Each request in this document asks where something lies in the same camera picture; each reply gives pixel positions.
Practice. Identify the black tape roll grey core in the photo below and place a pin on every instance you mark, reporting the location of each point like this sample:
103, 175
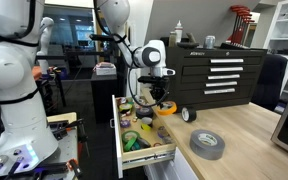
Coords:
143, 142

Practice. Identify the yellow-green tape roll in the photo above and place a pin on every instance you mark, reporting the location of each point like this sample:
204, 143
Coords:
125, 107

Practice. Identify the blue tape roll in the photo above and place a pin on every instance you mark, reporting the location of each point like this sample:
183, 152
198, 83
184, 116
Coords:
162, 131

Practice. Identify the silver metal can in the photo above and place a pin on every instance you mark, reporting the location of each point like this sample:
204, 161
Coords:
209, 42

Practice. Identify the black metal tool chest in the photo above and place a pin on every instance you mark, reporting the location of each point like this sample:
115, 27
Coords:
210, 76

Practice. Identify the small black tape roll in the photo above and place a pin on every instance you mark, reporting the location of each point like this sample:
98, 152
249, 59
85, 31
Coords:
188, 114

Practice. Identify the black hand tool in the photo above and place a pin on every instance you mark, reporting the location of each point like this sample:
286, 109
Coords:
188, 44

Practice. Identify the white squeeze bottle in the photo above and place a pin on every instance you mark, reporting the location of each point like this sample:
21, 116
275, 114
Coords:
178, 31

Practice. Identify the clear tape roll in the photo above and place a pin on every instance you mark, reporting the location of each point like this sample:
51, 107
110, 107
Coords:
168, 140

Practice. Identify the large black tape roll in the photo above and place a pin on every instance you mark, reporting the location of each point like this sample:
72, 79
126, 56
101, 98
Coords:
144, 112

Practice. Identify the small grey bottle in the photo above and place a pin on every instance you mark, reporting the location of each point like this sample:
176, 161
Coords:
172, 39

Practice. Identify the pink and white box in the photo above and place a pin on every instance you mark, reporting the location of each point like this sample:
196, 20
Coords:
105, 69

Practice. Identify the white glass-door cabinet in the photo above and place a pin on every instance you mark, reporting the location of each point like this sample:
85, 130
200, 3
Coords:
285, 36

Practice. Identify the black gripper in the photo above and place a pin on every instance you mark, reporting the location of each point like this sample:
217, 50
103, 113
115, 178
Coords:
154, 81

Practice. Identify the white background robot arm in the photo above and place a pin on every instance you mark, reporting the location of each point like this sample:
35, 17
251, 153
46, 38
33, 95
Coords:
44, 36

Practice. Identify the white-fronted wooden drawer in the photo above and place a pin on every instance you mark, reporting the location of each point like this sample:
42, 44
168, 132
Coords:
140, 155

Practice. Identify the grey duct tape roll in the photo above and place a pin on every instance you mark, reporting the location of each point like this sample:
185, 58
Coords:
206, 144

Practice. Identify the purple tape roll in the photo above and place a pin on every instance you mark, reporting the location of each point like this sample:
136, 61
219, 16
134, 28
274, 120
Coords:
125, 123

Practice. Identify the black pedestal cabinet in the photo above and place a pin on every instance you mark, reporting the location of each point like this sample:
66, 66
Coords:
105, 96

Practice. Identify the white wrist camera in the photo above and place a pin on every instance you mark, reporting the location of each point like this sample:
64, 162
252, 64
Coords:
169, 72

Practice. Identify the orange masking tape roll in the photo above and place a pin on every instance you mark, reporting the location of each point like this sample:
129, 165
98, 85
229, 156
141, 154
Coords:
170, 110

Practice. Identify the black office chair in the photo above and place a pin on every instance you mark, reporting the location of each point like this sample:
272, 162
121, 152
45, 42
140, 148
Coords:
270, 83

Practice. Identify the yellow and black tape roll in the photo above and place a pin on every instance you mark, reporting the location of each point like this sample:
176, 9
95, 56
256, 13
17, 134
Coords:
146, 124

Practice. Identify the black clamp bars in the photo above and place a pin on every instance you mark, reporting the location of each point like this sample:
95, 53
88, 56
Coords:
62, 128

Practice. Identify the green tape roll white core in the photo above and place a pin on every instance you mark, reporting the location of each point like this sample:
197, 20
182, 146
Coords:
129, 145

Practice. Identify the teal tape roll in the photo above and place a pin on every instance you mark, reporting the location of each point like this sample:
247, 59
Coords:
136, 146

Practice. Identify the perforated metal robot table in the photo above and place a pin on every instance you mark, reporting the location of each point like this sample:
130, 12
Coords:
69, 146

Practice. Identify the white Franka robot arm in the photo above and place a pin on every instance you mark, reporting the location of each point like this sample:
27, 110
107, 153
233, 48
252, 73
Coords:
14, 100

